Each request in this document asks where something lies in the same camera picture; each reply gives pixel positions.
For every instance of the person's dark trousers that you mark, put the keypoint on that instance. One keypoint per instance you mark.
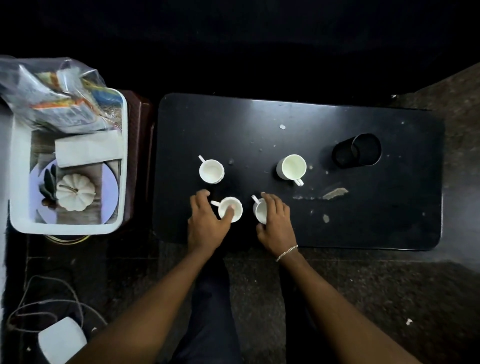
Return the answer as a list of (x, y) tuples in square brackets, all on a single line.
[(210, 318)]

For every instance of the lavender round plate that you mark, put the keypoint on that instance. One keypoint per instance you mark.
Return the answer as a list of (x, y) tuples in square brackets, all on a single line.
[(110, 187)]

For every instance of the person's right forearm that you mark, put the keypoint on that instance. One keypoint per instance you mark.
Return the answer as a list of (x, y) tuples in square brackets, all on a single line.
[(337, 311)]

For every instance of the person's left thumb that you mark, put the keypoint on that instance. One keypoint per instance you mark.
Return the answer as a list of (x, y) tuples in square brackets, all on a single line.
[(227, 215)]

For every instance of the person's right thumb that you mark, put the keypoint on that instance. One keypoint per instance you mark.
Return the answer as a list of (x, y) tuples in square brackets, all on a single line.
[(260, 228)]

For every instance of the clear bag of colourful items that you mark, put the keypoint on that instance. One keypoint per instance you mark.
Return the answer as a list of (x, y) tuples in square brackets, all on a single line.
[(56, 101)]

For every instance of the white plastic tray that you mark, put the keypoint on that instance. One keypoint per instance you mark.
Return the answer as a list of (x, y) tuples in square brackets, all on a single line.
[(18, 180)]

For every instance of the white decorative pumpkin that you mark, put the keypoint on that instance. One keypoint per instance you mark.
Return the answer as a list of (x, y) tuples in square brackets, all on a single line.
[(76, 192)]

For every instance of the tall white smooth mug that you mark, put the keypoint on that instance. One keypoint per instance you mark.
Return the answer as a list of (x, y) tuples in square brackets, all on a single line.
[(291, 167)]

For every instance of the person's right little finger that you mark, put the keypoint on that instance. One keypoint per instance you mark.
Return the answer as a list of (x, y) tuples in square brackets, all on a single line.
[(287, 215)]

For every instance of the small white ribbed cup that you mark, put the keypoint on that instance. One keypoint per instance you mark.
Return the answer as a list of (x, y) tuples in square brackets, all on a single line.
[(226, 207), (260, 210), (211, 171)]

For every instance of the person's right middle finger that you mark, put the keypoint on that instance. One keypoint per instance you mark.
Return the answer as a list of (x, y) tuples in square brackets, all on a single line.
[(275, 205)]

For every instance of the white folded napkin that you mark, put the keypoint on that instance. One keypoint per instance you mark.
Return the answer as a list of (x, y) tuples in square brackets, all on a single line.
[(90, 148)]

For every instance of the brown burlap mat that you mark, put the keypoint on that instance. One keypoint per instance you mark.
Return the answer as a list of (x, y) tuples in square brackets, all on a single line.
[(80, 216)]

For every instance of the dark green leaf decoration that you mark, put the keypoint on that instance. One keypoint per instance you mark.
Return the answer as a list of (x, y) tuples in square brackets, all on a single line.
[(48, 183)]

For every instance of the person's left forearm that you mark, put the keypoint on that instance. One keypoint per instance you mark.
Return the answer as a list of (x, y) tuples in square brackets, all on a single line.
[(150, 311)]

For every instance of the black cylindrical container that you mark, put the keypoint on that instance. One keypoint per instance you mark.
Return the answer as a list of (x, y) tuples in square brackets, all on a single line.
[(356, 150)]

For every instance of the person's right hand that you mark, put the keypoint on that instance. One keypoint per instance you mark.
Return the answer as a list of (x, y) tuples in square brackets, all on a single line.
[(277, 228)]

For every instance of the white rounded device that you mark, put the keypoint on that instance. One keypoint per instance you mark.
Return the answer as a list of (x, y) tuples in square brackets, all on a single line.
[(62, 341)]

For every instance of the person's left hand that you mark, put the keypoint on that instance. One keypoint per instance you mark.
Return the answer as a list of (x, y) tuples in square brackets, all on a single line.
[(204, 228)]

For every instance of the torn beige paper scrap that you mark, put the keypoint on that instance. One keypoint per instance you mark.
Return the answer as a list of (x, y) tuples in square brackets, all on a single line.
[(335, 193)]

